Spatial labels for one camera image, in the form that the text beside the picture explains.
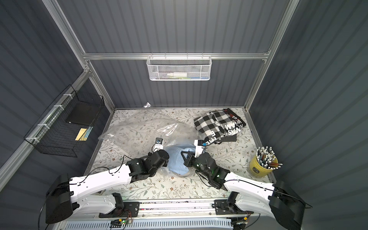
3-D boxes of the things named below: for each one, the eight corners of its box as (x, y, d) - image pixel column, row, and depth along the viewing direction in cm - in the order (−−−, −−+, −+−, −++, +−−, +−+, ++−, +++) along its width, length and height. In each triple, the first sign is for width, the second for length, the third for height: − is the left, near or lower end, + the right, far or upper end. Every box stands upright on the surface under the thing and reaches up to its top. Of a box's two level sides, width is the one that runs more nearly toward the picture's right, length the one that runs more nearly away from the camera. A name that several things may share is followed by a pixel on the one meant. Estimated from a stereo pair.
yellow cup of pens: (248, 180, 85) (262, 167, 70) (243, 161, 93) (254, 146, 77) (267, 180, 85) (284, 167, 70) (260, 161, 93) (275, 146, 77)
